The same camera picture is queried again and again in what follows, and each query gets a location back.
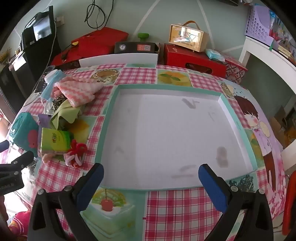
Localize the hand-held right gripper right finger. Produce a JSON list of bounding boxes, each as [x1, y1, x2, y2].
[[198, 164, 274, 241]]

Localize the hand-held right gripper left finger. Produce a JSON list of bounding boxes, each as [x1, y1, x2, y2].
[[27, 163, 104, 241]]

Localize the red and pink hair tie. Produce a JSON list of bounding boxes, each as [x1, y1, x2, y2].
[[63, 139, 88, 167]]

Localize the green tissue pack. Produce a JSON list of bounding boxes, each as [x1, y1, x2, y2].
[[38, 127, 74, 158]]

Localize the purple packet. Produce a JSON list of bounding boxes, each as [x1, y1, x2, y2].
[[37, 113, 53, 130]]

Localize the light green cloth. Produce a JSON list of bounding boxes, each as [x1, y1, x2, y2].
[[50, 100, 85, 129]]

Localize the animal print scrunchie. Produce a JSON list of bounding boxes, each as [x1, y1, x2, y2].
[[52, 95, 67, 114]]

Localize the white tray with teal rim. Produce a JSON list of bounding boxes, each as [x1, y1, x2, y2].
[[94, 84, 258, 191]]

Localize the pink wavy striped cloth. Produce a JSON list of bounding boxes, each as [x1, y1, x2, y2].
[[51, 76, 104, 108]]

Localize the person's left forearm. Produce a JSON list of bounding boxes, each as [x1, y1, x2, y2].
[[0, 197, 10, 229]]

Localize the red patterned cloth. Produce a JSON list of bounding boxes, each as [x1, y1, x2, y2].
[[8, 210, 31, 241]]

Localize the red stool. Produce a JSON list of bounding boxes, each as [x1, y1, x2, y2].
[[282, 171, 296, 235]]

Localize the black cabinet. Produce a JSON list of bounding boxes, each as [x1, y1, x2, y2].
[[0, 45, 62, 116]]

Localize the cardboard box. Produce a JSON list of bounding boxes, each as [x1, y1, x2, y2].
[[269, 107, 296, 149]]

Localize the red flat gift box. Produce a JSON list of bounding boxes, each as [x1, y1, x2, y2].
[[50, 46, 81, 67]]

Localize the red patterned box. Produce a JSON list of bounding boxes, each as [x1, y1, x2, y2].
[[224, 58, 248, 84]]

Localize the black monitor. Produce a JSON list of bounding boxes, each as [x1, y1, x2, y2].
[[21, 6, 57, 50]]

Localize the white board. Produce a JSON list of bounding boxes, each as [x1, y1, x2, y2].
[[79, 53, 159, 69]]

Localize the wet wipes packet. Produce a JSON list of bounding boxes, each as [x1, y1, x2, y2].
[[205, 49, 226, 62]]

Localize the red box with cutouts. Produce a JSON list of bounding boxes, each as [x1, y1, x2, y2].
[[164, 43, 227, 77]]

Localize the black device with gauge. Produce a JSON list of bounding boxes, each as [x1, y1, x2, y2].
[[114, 42, 160, 55]]

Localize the white shelf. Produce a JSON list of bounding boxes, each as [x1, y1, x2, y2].
[[238, 36, 296, 173]]

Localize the red hexagonal gift box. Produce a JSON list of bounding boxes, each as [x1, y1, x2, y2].
[[70, 27, 129, 56]]

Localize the row of colourful books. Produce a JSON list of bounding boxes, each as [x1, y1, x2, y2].
[[268, 8, 296, 66]]

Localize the purple perforated basket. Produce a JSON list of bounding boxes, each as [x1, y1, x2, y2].
[[245, 5, 275, 47]]

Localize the white cable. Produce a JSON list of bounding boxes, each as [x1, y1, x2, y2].
[[35, 21, 58, 93]]

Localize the wooden look box with handle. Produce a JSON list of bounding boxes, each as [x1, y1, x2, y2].
[[169, 20, 210, 52]]

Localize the black wall cables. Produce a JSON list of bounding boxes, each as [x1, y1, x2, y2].
[[84, 0, 115, 29]]

